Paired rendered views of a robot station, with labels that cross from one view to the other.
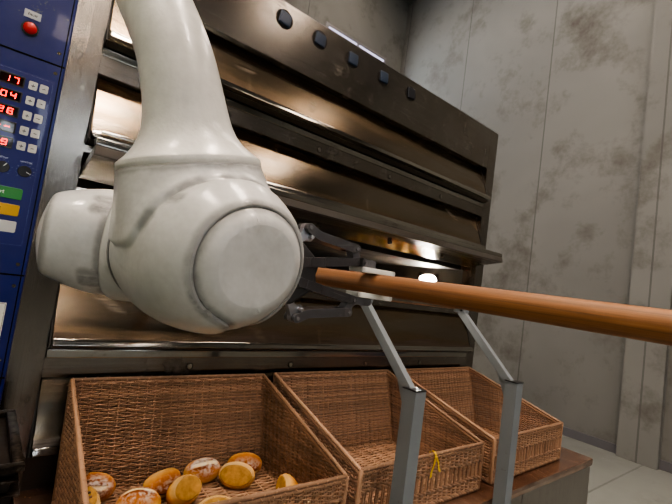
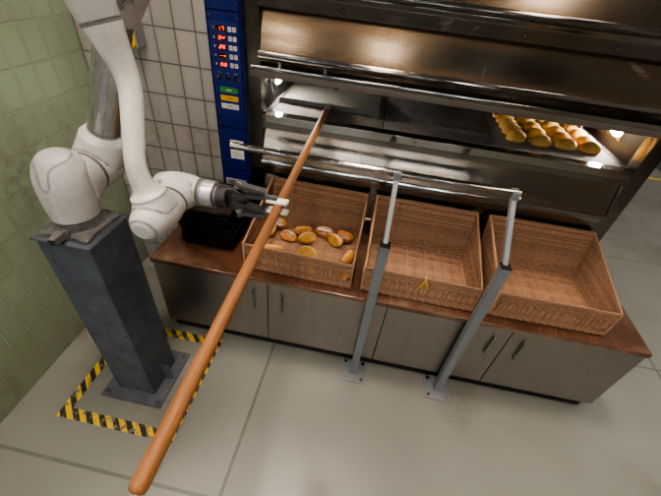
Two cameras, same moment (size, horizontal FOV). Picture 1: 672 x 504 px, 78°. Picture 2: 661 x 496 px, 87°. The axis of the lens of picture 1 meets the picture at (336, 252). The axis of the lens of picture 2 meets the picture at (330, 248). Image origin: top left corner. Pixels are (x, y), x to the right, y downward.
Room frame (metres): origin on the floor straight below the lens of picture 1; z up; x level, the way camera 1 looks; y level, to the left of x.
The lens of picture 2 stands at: (0.08, -0.85, 1.82)
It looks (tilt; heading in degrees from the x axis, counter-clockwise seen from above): 40 degrees down; 44
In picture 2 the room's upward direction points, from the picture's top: 7 degrees clockwise
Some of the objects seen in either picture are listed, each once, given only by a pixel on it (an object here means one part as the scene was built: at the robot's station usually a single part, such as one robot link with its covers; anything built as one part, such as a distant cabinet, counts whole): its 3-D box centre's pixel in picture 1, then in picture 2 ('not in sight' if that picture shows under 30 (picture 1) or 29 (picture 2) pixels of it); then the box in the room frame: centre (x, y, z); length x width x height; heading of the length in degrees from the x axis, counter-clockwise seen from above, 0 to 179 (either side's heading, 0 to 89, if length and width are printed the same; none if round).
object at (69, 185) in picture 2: not in sight; (66, 182); (0.15, 0.46, 1.17); 0.18 x 0.16 x 0.22; 43
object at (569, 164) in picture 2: not in sight; (439, 144); (1.64, -0.01, 1.16); 1.80 x 0.06 x 0.04; 129
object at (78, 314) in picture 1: (332, 324); (431, 171); (1.62, -0.03, 1.02); 1.79 x 0.11 x 0.19; 129
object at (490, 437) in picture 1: (477, 413); (543, 271); (1.80, -0.68, 0.72); 0.56 x 0.49 x 0.28; 129
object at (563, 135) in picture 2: not in sight; (539, 123); (2.32, -0.21, 1.21); 0.61 x 0.48 x 0.06; 39
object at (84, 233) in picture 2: not in sight; (75, 221); (0.13, 0.44, 1.03); 0.22 x 0.18 x 0.06; 38
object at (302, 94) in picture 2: not in sight; (333, 96); (1.55, 0.68, 1.20); 0.55 x 0.36 x 0.03; 129
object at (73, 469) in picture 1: (201, 456); (309, 228); (1.05, 0.25, 0.72); 0.56 x 0.49 x 0.28; 127
